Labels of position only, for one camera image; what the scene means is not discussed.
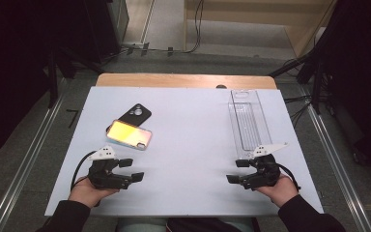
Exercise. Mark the person's right hand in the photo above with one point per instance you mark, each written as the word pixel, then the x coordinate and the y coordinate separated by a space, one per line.
pixel 281 191

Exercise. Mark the aluminium floor rail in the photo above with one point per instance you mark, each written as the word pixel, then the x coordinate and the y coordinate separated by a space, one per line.
pixel 22 170
pixel 338 167

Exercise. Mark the dark round table cap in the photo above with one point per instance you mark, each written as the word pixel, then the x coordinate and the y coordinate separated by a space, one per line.
pixel 221 86

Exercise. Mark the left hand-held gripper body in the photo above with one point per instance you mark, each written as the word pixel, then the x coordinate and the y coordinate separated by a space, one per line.
pixel 101 170

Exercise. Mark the wooden table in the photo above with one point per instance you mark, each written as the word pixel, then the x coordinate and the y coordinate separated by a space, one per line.
pixel 174 80

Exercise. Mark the light wooden cabinet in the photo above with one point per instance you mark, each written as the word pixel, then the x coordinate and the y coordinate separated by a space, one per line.
pixel 302 19

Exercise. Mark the white table board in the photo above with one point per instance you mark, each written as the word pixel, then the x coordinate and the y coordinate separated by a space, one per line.
pixel 186 145

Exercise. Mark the black metal stand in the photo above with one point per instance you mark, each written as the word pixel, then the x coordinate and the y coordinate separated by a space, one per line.
pixel 53 80
pixel 317 83

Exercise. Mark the dark cabinet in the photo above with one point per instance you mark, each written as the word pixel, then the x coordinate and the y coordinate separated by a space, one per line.
pixel 106 29

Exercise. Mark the clear plastic rack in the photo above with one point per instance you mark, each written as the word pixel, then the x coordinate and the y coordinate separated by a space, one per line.
pixel 248 125

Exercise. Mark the black curtain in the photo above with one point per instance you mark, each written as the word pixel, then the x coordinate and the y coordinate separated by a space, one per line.
pixel 364 64
pixel 16 64

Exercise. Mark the iridescent phone case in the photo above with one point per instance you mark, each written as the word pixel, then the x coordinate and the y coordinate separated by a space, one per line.
pixel 125 132

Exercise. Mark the black phone case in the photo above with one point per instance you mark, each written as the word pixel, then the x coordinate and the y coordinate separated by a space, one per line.
pixel 135 116

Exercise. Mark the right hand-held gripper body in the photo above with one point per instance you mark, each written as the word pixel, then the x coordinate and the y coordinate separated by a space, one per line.
pixel 267 170

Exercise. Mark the person's left hand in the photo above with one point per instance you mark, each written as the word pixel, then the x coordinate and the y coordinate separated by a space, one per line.
pixel 83 193

